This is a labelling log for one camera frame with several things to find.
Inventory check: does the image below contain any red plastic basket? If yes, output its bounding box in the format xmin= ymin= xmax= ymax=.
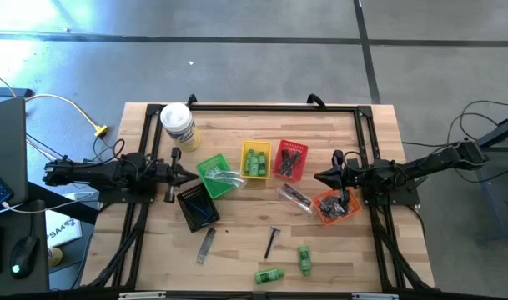
xmin=272 ymin=138 xmax=309 ymax=183

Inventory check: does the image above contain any dark desk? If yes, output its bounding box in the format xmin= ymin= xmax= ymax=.
xmin=0 ymin=199 xmax=50 ymax=298

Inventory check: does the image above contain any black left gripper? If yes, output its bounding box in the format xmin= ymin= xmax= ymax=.
xmin=151 ymin=147 xmax=199 ymax=203

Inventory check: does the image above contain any black plastic basket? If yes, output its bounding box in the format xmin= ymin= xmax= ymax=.
xmin=176 ymin=182 xmax=221 ymax=233

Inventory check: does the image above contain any yellow plastic basket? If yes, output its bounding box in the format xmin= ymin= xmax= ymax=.
xmin=239 ymin=140 xmax=273 ymax=181

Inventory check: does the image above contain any blue toothbrush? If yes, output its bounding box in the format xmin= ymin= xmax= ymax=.
xmin=207 ymin=177 xmax=247 ymax=189

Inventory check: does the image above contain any white charging cable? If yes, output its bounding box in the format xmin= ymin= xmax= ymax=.
xmin=1 ymin=191 xmax=100 ymax=215

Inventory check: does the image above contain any yellow cable with plug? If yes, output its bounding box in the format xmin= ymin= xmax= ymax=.
xmin=24 ymin=93 xmax=109 ymax=138

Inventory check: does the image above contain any silver bracket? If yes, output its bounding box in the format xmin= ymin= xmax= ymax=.
xmin=352 ymin=292 xmax=400 ymax=300
xmin=118 ymin=291 xmax=167 ymax=300

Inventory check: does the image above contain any black computer mouse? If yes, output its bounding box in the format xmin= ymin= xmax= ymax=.
xmin=8 ymin=234 xmax=40 ymax=280

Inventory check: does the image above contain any grey laptop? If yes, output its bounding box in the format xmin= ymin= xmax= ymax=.
xmin=0 ymin=97 xmax=29 ymax=208

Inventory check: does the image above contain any red and blue toothbrush pack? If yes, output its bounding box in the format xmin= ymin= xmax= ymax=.
xmin=277 ymin=189 xmax=314 ymax=216

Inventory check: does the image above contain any black floor cable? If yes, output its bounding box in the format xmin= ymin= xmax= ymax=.
xmin=445 ymin=99 xmax=508 ymax=197

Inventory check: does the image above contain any black aluminium table frame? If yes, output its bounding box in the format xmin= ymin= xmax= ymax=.
xmin=80 ymin=93 xmax=436 ymax=293

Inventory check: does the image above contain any green plastic basket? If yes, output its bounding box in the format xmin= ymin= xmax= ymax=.
xmin=195 ymin=152 xmax=243 ymax=200

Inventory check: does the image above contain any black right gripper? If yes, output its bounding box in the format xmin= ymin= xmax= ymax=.
xmin=314 ymin=149 xmax=384 ymax=208

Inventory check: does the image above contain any small yellow object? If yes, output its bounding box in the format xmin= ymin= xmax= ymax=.
xmin=48 ymin=246 xmax=64 ymax=268

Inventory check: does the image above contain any Lysol wipes canister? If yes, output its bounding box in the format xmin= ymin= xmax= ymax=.
xmin=159 ymin=102 xmax=202 ymax=153

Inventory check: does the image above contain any orange plastic basket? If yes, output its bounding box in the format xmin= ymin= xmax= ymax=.
xmin=311 ymin=187 xmax=362 ymax=227

